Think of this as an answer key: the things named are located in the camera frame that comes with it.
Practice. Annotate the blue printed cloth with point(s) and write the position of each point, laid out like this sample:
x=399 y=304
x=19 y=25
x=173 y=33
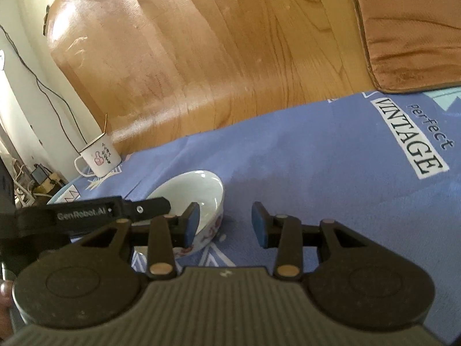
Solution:
x=324 y=173

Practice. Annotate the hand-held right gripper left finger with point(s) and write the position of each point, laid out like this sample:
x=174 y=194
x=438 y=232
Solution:
x=191 y=227

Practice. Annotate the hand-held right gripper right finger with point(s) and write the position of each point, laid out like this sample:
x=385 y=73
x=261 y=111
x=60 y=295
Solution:
x=260 y=225

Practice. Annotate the white floral bowl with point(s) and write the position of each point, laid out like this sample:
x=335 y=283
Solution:
x=194 y=194

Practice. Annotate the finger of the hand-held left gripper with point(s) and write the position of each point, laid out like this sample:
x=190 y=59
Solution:
x=147 y=208

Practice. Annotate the black power adapter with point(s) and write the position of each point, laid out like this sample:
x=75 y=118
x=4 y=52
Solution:
x=38 y=173

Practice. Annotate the wooden headboard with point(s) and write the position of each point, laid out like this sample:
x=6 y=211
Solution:
x=216 y=61

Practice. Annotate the white enamel mug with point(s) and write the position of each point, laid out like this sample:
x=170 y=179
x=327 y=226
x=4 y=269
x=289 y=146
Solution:
x=101 y=158

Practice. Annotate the white power strip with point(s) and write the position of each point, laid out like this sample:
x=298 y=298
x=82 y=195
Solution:
x=23 y=195

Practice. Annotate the person's left hand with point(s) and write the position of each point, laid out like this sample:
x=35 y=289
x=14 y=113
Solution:
x=5 y=295

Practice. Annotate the brown seat cushion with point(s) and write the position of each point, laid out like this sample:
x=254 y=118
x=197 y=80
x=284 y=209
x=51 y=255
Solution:
x=414 y=36

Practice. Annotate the thin wooden stick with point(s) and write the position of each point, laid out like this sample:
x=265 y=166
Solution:
x=105 y=124

